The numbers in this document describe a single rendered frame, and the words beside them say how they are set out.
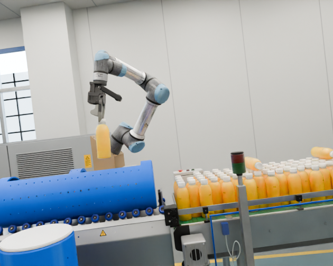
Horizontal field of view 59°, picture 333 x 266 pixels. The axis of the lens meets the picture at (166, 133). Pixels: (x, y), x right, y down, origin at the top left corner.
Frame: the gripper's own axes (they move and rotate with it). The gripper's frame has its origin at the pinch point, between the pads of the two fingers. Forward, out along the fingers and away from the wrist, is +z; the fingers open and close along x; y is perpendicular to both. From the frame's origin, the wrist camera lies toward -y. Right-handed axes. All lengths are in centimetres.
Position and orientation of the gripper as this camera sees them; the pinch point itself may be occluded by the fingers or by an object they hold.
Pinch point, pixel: (101, 120)
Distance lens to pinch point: 156.9
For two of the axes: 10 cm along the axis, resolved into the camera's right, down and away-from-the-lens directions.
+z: -0.5, 10.0, -0.5
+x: 0.2, -0.5, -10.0
